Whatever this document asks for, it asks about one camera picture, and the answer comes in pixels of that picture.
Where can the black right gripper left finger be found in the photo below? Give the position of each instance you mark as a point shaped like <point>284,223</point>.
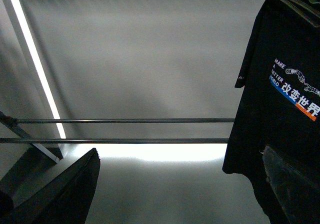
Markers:
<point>65,200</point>

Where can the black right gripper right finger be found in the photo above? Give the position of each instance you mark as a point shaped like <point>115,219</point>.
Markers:
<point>295,185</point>

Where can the grey metal clothes rack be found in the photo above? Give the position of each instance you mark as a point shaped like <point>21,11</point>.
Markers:
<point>42,133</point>

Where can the black printed t-shirt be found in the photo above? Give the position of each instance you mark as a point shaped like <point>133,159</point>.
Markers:
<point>280,101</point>

